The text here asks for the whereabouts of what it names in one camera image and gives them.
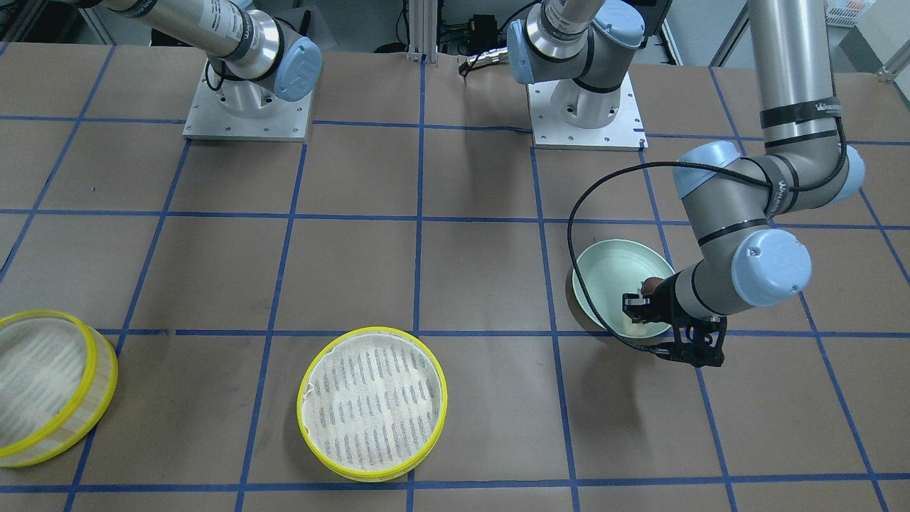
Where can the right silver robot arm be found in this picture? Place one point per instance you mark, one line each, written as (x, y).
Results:
(243, 45)

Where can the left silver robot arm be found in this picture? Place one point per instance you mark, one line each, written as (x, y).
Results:
(729, 198)

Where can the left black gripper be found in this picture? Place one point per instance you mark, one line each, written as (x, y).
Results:
(662, 304)

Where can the yellow bamboo steamer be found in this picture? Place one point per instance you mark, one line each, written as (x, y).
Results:
(58, 376)
(372, 404)

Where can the brown steamed bun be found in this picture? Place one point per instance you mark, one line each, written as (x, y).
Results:
(649, 285)

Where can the light green plate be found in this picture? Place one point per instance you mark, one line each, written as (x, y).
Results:
(610, 269)

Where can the aluminium frame post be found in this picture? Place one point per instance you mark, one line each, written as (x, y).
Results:
(422, 31)

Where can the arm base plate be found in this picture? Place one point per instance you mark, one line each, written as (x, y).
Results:
(566, 117)
(239, 111)

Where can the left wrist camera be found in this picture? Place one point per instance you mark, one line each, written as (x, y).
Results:
(696, 342)

